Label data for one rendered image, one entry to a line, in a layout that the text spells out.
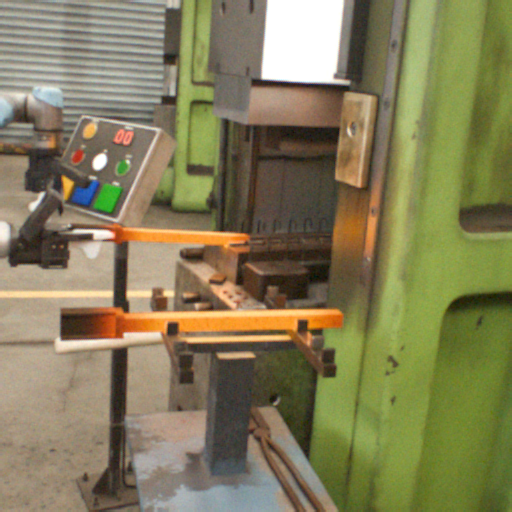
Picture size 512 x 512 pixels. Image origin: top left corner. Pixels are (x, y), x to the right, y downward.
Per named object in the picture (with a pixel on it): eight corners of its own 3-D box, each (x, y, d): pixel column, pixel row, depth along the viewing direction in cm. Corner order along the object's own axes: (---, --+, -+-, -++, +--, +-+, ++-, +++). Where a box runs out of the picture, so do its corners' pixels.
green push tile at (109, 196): (110, 212, 195) (122, 188, 196) (92, 207, 199) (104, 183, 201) (115, 215, 196) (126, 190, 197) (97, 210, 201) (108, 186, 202)
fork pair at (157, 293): (155, 308, 123) (156, 297, 122) (151, 297, 128) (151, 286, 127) (285, 306, 129) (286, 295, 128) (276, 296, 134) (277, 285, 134)
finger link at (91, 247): (112, 256, 156) (68, 256, 152) (114, 229, 154) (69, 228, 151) (115, 260, 153) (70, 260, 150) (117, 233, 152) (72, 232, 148)
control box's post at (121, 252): (109, 495, 238) (119, 164, 209) (106, 488, 241) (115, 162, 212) (120, 493, 239) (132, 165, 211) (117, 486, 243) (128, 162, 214)
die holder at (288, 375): (222, 502, 159) (236, 309, 148) (166, 421, 192) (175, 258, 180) (428, 460, 183) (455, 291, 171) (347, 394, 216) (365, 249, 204)
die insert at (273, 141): (279, 151, 162) (281, 124, 161) (264, 146, 169) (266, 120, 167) (390, 153, 175) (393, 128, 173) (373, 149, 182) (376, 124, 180)
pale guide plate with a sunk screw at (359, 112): (358, 187, 138) (369, 96, 134) (334, 179, 146) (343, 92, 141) (368, 187, 139) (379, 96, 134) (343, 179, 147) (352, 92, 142)
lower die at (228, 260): (235, 285, 163) (238, 248, 160) (203, 260, 180) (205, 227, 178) (390, 275, 180) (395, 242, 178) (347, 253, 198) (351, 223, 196)
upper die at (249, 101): (247, 124, 153) (251, 78, 151) (212, 114, 170) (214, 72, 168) (410, 130, 171) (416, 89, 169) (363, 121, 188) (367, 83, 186)
